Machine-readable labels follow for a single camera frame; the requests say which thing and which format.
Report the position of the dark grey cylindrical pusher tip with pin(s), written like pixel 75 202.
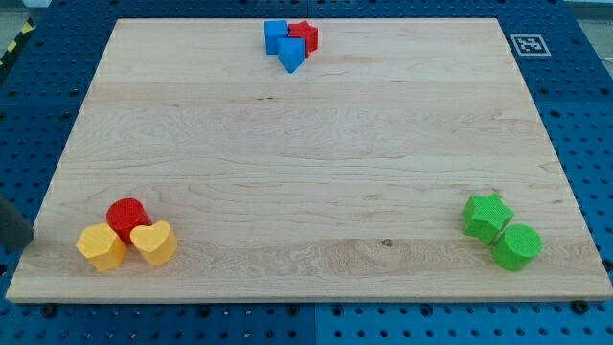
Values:
pixel 16 231

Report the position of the yellow hexagon block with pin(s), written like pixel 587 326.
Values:
pixel 101 246

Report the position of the yellow heart block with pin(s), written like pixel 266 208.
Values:
pixel 156 243

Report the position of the red cylinder block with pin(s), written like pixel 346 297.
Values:
pixel 124 215

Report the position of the blue cube block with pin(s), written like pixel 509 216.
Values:
pixel 273 31

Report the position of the blue triangle block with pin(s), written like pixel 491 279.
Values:
pixel 291 52

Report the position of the light wooden board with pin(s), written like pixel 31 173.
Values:
pixel 343 181

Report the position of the red star block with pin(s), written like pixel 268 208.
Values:
pixel 308 33

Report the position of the green star block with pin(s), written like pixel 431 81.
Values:
pixel 485 217

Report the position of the green cylinder block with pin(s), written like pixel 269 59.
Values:
pixel 519 245

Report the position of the white fiducial marker tag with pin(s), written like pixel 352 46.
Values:
pixel 530 45

